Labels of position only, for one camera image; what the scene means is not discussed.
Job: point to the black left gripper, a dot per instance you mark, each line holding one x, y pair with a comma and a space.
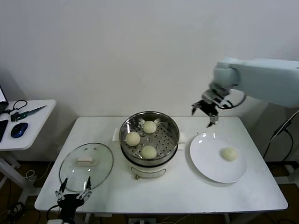
70, 200

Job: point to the white power strip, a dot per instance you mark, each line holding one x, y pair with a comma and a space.
142, 221

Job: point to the white round plate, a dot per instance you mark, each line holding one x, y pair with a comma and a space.
205, 161

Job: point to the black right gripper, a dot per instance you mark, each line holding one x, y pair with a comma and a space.
211, 109

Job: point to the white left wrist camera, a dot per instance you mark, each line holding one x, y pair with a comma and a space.
54, 221

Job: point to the black laptop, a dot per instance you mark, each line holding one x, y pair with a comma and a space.
2, 95

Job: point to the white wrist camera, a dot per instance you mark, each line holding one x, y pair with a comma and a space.
54, 221
222, 102

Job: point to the white electric cooking pot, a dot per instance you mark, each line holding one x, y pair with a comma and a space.
147, 172

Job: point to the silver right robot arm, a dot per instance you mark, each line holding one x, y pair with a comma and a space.
264, 79

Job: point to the white steamed baozi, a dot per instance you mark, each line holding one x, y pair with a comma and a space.
149, 152
133, 138
229, 154
149, 127

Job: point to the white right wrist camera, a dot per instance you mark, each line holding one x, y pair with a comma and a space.
222, 102

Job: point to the black phone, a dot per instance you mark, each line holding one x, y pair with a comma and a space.
2, 130

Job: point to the blue computer mouse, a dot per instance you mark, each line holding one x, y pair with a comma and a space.
19, 130

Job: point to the stainless steel steamer basket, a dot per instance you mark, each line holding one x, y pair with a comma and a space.
168, 135

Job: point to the green and black blade tool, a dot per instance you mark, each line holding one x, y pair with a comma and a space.
25, 114

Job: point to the small white side table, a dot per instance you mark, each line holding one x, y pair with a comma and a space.
42, 130

